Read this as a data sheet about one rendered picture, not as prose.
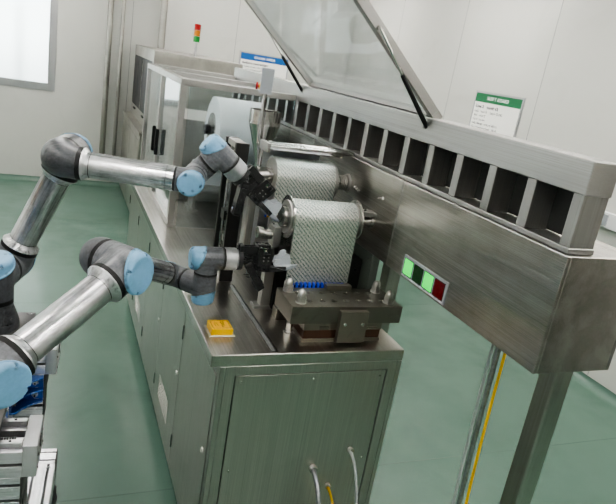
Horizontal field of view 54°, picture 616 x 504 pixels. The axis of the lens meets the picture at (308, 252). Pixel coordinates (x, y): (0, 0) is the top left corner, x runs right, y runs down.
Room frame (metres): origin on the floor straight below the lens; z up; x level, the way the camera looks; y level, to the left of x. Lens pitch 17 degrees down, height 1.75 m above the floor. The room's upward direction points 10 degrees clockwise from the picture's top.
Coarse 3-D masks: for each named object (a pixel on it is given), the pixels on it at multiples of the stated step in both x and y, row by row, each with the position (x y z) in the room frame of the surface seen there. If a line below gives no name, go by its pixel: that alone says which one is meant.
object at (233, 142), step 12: (228, 144) 2.34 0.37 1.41; (240, 144) 2.21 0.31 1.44; (240, 156) 2.21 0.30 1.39; (228, 180) 2.30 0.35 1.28; (228, 192) 2.31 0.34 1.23; (228, 204) 2.21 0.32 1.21; (216, 216) 2.35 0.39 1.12; (228, 216) 2.21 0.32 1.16; (216, 228) 2.34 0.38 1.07; (228, 228) 2.21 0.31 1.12; (216, 240) 2.34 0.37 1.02; (228, 240) 2.21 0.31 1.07; (228, 276) 2.22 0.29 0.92
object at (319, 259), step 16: (304, 240) 1.98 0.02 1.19; (320, 240) 2.00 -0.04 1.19; (336, 240) 2.02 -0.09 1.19; (352, 240) 2.05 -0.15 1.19; (304, 256) 1.98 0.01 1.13; (320, 256) 2.00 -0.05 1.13; (336, 256) 2.03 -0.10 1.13; (288, 272) 1.96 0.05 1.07; (304, 272) 1.98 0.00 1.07; (320, 272) 2.01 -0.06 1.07; (336, 272) 2.03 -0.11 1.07
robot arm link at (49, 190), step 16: (80, 144) 1.82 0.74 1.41; (48, 176) 1.81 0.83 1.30; (32, 192) 1.84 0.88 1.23; (48, 192) 1.82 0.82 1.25; (64, 192) 1.86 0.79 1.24; (32, 208) 1.81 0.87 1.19; (48, 208) 1.82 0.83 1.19; (16, 224) 1.82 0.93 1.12; (32, 224) 1.81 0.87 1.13; (16, 240) 1.81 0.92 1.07; (32, 240) 1.82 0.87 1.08; (16, 256) 1.79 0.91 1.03; (32, 256) 1.83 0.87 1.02
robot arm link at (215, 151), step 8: (216, 136) 1.89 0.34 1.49; (208, 144) 1.87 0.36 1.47; (216, 144) 1.87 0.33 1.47; (224, 144) 1.89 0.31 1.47; (208, 152) 1.87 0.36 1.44; (216, 152) 1.87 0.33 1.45; (224, 152) 1.88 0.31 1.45; (232, 152) 1.91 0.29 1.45; (208, 160) 1.87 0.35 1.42; (216, 160) 1.88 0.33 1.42; (224, 160) 1.88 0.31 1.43; (232, 160) 1.90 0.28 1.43; (216, 168) 1.89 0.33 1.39; (224, 168) 1.89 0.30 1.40; (232, 168) 1.90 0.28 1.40
